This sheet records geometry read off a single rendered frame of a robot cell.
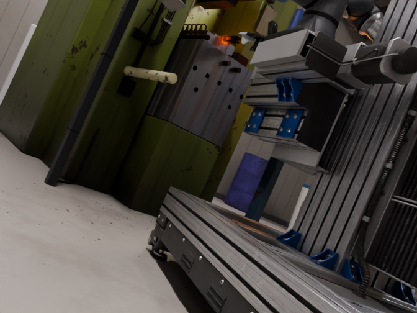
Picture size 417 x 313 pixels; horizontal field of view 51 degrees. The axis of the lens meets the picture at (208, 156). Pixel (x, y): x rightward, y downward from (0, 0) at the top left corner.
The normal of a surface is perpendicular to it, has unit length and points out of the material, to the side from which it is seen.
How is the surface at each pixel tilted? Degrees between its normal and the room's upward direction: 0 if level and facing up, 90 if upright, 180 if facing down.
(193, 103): 90
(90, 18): 90
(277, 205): 90
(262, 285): 90
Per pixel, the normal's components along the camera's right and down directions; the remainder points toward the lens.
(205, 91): 0.57, 0.23
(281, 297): -0.85, -0.39
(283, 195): 0.33, 0.12
